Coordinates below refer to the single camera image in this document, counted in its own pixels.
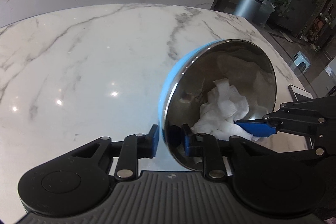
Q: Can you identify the white paper towel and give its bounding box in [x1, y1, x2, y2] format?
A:
[191, 79, 267, 141]

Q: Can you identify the grey trash can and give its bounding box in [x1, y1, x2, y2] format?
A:
[233, 0, 264, 22]

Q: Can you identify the blue steel bowl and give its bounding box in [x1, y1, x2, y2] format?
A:
[159, 39, 277, 170]

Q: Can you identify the water jug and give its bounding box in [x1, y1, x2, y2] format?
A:
[254, 0, 274, 27]

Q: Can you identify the light blue stool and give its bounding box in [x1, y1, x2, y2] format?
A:
[293, 51, 310, 73]

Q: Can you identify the dark metal cabinet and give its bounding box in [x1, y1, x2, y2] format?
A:
[277, 0, 317, 36]

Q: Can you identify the white smartphone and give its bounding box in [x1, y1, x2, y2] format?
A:
[288, 85, 313, 102]

